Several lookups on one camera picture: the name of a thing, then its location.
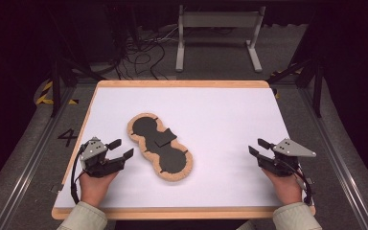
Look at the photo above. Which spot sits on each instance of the metal floor rail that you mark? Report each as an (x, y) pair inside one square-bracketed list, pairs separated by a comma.
[(338, 159), (32, 159)]

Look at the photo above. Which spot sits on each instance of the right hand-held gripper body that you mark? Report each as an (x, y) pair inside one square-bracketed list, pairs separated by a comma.
[(289, 150)]

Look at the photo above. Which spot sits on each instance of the person's left hand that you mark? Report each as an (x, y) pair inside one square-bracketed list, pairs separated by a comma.
[(94, 190)]

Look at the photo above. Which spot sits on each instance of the black tripod stand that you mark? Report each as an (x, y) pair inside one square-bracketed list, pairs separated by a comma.
[(56, 83), (317, 86)]

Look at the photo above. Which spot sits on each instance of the small metal table clip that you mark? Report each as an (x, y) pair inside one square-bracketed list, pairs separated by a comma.
[(57, 188)]

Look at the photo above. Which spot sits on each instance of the white metal stand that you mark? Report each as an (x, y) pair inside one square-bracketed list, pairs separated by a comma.
[(220, 19)]

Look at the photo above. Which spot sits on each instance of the person's right hand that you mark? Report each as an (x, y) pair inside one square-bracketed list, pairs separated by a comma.
[(287, 190)]

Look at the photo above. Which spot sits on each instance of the light wooden table frame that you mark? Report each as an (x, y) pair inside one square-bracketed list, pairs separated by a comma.
[(172, 84)]

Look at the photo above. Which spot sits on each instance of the yellow black hazard tape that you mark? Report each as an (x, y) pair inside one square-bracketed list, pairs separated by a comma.
[(276, 92), (44, 96)]

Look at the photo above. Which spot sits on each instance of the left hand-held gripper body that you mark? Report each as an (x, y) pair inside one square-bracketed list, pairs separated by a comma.
[(93, 152)]

